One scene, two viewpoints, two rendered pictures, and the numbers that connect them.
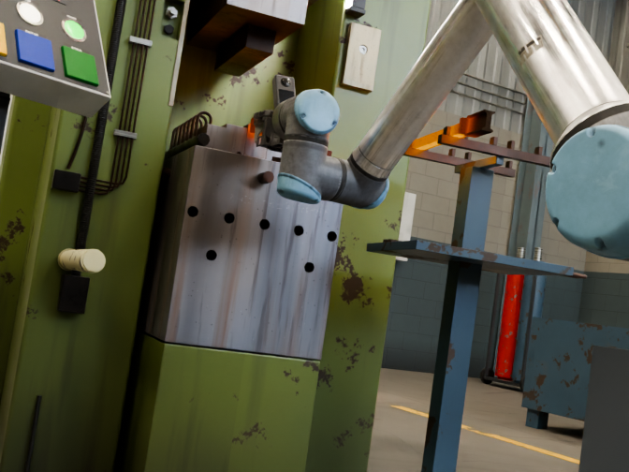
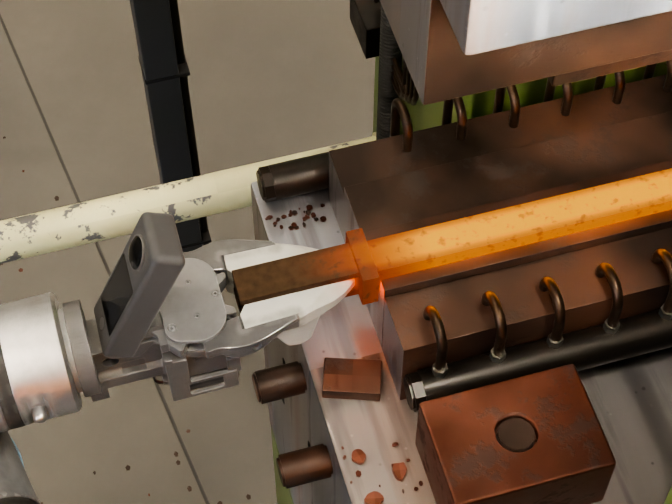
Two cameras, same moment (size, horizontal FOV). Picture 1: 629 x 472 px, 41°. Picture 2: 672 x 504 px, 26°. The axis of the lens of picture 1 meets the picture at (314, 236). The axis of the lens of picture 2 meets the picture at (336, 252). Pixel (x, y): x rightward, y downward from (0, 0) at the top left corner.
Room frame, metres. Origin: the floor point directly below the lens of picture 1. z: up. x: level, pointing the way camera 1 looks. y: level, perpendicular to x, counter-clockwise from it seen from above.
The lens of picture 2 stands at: (2.02, -0.43, 1.91)
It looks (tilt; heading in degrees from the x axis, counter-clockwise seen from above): 56 degrees down; 95
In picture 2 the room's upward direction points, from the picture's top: straight up
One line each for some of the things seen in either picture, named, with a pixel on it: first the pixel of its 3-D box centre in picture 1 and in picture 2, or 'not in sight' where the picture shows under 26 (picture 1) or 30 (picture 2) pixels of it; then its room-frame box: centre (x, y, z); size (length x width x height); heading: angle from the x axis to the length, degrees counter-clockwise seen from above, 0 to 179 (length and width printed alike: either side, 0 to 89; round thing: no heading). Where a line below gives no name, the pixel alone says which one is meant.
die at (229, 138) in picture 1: (223, 151); (614, 205); (2.18, 0.27, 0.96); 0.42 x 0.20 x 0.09; 21
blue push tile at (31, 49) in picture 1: (34, 51); not in sight; (1.62, 0.59, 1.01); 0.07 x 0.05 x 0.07; 136
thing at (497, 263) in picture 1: (465, 258); not in sight; (2.03, -0.37, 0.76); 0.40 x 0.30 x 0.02; 107
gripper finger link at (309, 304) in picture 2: not in sight; (298, 319); (1.94, 0.13, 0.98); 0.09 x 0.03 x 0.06; 18
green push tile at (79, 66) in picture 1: (79, 66); not in sight; (1.69, 0.52, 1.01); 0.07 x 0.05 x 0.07; 136
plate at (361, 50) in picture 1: (360, 57); not in sight; (2.22, -0.05, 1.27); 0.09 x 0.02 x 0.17; 111
